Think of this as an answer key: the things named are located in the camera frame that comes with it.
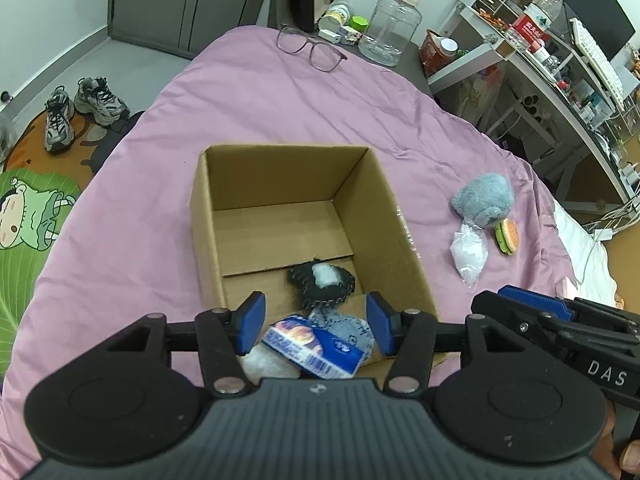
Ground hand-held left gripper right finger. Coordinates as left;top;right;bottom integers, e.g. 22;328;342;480
365;291;532;395

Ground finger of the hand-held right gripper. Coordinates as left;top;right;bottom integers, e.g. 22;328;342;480
497;285;576;322
471;291;571;361

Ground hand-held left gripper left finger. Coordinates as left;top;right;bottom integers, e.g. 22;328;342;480
100;291;266;397

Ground blue tissue pack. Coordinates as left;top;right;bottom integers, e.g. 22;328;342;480
261;314;364;380

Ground brown cardboard box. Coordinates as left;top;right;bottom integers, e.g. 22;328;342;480
189;144;452;392

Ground person's right hand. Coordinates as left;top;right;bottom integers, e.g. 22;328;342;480
592;401;640;480

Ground white plastic bag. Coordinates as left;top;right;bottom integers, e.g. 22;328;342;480
235;342;302;382

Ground burger plush toy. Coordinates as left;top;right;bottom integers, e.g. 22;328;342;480
494;217;521;257

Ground small white plastic packet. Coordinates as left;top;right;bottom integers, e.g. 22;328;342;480
312;262;347;289

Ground white bedding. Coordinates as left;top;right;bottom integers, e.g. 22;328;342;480
552;199;612;307

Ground clear bag of white filling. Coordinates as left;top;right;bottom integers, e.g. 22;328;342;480
449;220;490;291

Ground grey plush toy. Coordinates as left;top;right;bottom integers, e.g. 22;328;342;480
451;172;516;227

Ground white desk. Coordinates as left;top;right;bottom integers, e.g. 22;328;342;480
427;6;640;207

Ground pink bed sheet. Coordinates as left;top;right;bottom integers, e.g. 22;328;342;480
0;25;579;467

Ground white keyboard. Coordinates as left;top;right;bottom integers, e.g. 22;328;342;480
569;17;626;111

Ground green cartoon rug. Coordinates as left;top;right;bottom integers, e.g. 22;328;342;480
0;169;82;377

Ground dark nightstand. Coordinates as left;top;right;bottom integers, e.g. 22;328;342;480
344;35;434;97

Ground grey sneaker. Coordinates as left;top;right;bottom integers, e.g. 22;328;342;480
74;77;130;126
43;85;76;154

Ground orange floor mat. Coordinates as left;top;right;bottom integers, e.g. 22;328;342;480
2;109;147;177

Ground red label water bottle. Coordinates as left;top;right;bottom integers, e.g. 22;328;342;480
505;0;570;49

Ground purple-framed glasses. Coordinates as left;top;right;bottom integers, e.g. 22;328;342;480
276;24;348;74

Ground clear plastic water jug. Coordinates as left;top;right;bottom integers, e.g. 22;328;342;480
358;0;424;67

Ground black monitor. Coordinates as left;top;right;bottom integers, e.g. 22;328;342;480
562;0;637;61

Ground white round jar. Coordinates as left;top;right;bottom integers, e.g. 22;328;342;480
318;1;354;36

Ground white charger with cables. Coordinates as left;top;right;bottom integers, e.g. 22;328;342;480
581;194;640;244

